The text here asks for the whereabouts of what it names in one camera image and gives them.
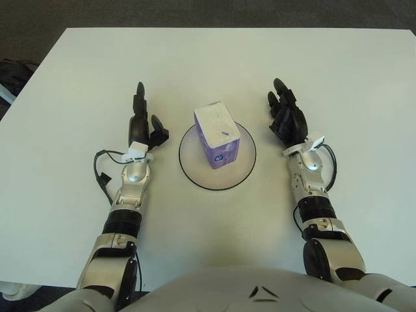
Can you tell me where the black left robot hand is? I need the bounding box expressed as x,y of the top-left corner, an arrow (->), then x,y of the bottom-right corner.
128,82 -> 170,151

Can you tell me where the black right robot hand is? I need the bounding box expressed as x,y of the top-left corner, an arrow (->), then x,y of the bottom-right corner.
266,77 -> 309,150

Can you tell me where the purple tissue paper pack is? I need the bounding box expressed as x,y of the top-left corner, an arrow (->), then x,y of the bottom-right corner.
193,101 -> 241,170

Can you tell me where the white plate with black rim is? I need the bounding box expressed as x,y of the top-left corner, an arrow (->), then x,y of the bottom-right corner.
177,120 -> 257,192

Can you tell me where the black bag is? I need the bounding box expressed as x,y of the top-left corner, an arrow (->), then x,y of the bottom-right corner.
0,58 -> 40,123

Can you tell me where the white grey bar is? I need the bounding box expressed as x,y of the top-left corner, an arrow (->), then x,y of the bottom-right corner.
0,83 -> 16,105

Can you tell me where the grey robot torso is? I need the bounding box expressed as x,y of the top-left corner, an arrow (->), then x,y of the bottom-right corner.
32,265 -> 416,312

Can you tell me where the white table base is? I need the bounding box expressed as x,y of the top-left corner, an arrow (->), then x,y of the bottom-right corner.
0,281 -> 33,295

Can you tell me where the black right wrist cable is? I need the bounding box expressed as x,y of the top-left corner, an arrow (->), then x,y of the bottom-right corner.
320,142 -> 339,192

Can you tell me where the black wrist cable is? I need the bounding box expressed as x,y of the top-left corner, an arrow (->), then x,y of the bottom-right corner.
320,142 -> 339,192
93,148 -> 131,205

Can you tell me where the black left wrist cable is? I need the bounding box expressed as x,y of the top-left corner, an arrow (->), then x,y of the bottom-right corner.
93,148 -> 131,205

